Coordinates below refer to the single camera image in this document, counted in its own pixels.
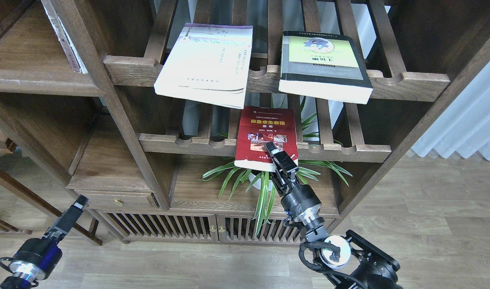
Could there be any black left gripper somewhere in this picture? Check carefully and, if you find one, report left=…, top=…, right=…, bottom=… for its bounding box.
left=9, top=195, right=88, bottom=281

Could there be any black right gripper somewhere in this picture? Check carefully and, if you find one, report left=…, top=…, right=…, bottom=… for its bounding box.
left=265, top=142, right=321, bottom=222

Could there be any red paperback book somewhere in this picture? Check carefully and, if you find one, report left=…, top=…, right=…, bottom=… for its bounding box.
left=234, top=106, right=298, bottom=172

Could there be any thick green black book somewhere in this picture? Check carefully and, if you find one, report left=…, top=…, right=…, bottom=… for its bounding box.
left=278, top=31, right=372, bottom=104

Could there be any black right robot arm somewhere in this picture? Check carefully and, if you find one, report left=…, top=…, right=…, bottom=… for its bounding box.
left=265, top=142, right=400, bottom=289

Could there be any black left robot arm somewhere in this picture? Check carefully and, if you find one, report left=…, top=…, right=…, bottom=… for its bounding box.
left=0, top=195, right=88, bottom=289

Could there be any white plant pot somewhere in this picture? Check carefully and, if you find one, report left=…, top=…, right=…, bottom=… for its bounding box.
left=248, top=171, right=268, bottom=190

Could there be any green spider plant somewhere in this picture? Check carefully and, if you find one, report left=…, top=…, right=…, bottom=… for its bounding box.
left=201, top=96, right=353, bottom=226

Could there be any brass drawer knob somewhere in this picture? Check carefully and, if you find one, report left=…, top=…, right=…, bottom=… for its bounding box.
left=114, top=199, right=123, bottom=207

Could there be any dark wooden bookshelf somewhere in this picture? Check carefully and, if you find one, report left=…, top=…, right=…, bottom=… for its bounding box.
left=0, top=0, right=490, bottom=244

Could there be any white paperback book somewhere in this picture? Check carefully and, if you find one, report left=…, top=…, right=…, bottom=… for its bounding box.
left=154, top=23, right=253, bottom=109

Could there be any worn upright book spine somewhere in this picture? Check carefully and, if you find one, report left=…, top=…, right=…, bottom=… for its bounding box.
left=41, top=0, right=88, bottom=73

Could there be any white curtain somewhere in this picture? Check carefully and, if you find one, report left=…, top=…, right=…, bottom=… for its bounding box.
left=411, top=62, right=490, bottom=161

